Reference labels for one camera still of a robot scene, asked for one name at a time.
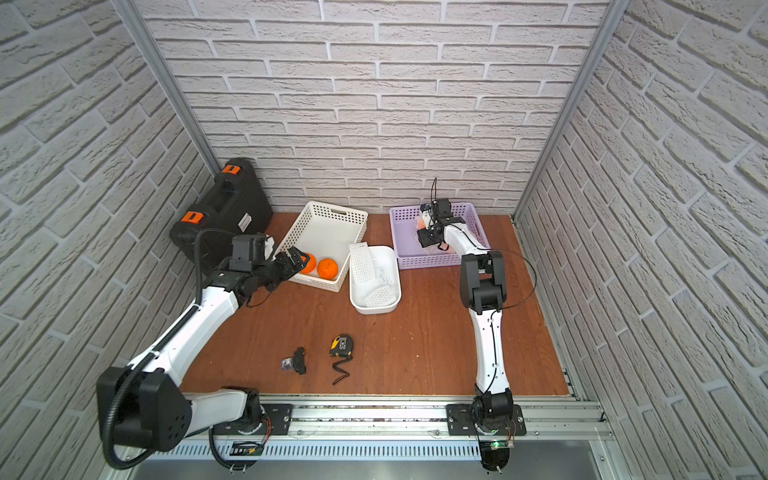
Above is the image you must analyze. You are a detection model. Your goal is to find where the white foam net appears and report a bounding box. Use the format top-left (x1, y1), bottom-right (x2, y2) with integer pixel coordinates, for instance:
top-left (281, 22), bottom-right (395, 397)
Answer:
top-left (349, 242), bottom-right (380, 305)
top-left (364, 284), bottom-right (396, 308)

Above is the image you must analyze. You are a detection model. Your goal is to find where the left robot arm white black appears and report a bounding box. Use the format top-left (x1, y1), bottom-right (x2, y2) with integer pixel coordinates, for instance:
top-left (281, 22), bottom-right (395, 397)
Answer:
top-left (96, 243), bottom-right (310, 470)

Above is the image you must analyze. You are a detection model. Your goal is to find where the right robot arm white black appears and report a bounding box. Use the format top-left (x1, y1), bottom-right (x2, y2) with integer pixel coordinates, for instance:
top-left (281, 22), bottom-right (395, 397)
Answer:
top-left (417, 219), bottom-right (514, 433)

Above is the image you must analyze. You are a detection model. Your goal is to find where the purple perforated plastic basket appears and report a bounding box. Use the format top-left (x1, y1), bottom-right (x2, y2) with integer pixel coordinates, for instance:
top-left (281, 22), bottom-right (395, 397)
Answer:
top-left (389, 202), bottom-right (489, 270)

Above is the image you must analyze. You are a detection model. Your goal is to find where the white perforated plastic basket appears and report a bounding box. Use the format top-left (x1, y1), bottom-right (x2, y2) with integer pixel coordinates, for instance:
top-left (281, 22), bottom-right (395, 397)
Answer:
top-left (277, 201), bottom-right (368, 292)

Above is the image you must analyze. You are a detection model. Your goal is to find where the white plastic tub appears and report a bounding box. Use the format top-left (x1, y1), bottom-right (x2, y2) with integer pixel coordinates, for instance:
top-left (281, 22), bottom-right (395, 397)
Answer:
top-left (349, 242), bottom-right (402, 315)

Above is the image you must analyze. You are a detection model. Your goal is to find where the black plastic tool case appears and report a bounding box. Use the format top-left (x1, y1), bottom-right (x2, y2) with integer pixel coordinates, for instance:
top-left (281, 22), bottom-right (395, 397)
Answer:
top-left (169, 157), bottom-right (273, 276)

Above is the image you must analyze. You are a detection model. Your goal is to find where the small black gripper part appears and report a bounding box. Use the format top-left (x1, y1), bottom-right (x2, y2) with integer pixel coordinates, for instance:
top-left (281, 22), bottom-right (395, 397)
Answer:
top-left (281, 346), bottom-right (307, 375)

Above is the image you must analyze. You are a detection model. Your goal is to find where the yellow black tape measure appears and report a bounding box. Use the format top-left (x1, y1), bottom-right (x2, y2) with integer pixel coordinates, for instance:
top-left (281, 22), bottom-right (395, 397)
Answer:
top-left (329, 334), bottom-right (354, 359)

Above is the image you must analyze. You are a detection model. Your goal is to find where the aluminium mounting rail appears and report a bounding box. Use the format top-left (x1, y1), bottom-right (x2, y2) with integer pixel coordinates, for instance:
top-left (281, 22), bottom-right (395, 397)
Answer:
top-left (153, 394), bottom-right (614, 462)

